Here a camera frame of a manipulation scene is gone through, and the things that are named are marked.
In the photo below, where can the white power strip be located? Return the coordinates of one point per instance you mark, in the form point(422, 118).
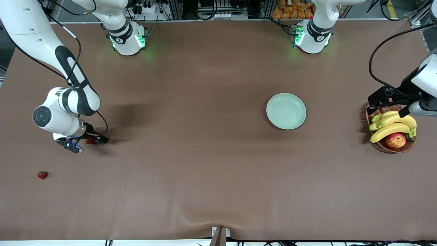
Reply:
point(145, 8)

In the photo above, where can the brown wicker basket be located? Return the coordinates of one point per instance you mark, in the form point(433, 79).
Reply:
point(387, 147)

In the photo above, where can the pale green round plate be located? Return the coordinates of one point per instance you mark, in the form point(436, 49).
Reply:
point(286, 111)

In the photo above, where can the white terminal block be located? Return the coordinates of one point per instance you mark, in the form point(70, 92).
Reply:
point(224, 15)

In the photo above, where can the red strawberry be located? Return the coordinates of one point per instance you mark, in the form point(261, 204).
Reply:
point(90, 141)
point(42, 175)

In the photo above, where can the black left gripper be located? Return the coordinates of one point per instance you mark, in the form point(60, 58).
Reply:
point(402, 91)

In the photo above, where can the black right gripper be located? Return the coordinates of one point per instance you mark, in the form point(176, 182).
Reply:
point(89, 130)

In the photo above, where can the red apple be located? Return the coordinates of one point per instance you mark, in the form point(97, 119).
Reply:
point(395, 140)

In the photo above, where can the metal clamp bracket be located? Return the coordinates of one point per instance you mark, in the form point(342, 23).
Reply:
point(220, 235)

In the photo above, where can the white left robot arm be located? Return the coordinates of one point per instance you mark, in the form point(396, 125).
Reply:
point(312, 37)

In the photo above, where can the aluminium frame profile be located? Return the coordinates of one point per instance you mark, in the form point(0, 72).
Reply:
point(418, 18)

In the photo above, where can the brown table cloth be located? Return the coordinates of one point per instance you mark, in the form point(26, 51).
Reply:
point(205, 171)

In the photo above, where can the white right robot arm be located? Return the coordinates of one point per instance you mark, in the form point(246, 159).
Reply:
point(27, 30)

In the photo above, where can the yellow banana bunch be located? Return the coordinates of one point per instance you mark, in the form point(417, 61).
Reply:
point(392, 130)

